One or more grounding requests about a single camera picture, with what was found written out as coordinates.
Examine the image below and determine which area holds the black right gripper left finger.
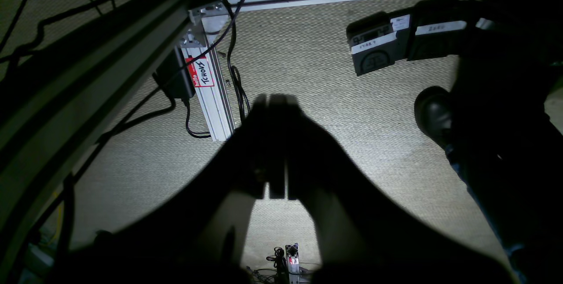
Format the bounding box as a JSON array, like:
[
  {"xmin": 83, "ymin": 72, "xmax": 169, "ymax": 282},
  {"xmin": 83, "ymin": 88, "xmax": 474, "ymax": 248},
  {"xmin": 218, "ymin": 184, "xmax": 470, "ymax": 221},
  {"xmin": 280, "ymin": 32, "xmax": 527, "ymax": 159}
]
[{"xmin": 53, "ymin": 94, "xmax": 267, "ymax": 284}]

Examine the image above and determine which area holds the black cable on floor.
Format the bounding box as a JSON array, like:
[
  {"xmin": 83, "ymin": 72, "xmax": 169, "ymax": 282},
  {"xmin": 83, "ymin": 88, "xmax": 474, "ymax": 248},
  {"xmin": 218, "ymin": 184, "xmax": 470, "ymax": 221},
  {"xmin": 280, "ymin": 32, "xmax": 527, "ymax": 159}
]
[{"xmin": 209, "ymin": 0, "xmax": 269, "ymax": 123}]

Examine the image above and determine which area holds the black shoe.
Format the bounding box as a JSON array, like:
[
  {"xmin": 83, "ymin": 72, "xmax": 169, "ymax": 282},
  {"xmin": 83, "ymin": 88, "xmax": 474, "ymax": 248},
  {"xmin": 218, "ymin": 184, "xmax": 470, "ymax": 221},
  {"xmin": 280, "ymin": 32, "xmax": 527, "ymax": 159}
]
[{"xmin": 414, "ymin": 86, "xmax": 452, "ymax": 150}]

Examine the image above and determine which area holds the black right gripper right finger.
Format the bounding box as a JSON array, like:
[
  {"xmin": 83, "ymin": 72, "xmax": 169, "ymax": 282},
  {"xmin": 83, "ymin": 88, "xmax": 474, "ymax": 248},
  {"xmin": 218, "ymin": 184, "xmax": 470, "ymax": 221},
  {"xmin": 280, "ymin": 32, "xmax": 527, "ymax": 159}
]
[{"xmin": 269, "ymin": 94, "xmax": 513, "ymax": 284}]

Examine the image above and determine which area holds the black foot pedal device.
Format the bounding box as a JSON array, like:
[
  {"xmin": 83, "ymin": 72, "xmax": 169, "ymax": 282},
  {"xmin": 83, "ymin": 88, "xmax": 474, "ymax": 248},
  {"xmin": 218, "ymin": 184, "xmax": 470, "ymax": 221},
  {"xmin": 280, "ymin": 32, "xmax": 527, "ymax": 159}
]
[{"xmin": 346, "ymin": 0, "xmax": 497, "ymax": 76}]

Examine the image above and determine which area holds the black power adapter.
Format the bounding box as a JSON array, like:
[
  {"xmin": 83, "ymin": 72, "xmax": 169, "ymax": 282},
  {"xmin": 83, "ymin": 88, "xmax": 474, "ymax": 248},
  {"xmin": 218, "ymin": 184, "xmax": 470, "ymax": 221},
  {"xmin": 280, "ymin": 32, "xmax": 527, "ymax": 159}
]
[{"xmin": 153, "ymin": 46, "xmax": 195, "ymax": 102}]

